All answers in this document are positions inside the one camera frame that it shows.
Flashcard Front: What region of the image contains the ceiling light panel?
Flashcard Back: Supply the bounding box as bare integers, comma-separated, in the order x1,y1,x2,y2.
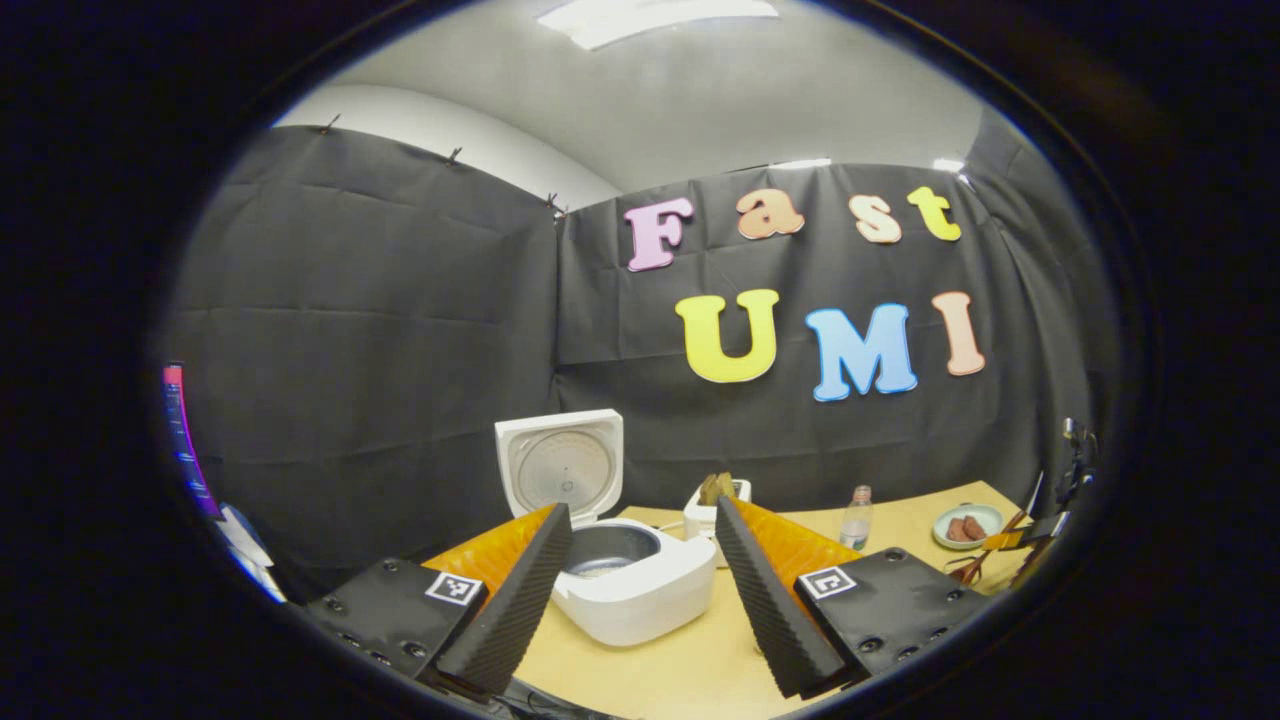
537,0,781,51

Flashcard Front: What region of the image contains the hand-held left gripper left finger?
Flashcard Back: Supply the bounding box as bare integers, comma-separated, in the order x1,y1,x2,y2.
305,502,578,699

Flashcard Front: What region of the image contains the clear plastic water bottle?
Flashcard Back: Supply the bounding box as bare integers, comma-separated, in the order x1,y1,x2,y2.
840,485,874,552

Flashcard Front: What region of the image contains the computer monitor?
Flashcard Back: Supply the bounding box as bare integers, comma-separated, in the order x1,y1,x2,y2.
163,363,221,519

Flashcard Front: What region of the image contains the white rice cooker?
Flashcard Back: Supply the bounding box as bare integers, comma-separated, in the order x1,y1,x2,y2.
494,408,719,647

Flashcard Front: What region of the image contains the pale green plate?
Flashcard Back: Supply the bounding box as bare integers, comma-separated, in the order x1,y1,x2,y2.
932,503,1004,551

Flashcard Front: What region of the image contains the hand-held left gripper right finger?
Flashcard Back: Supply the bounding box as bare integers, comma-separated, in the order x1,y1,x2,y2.
712,494,996,701

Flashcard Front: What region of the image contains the white chopstick holder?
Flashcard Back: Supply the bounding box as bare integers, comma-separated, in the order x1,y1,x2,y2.
683,478,753,546

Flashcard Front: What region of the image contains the black backdrop cloth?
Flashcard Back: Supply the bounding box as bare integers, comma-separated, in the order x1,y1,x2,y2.
150,105,1116,601

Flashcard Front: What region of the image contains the white and blue cloth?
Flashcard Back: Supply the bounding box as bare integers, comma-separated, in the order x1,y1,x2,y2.
215,503,288,603

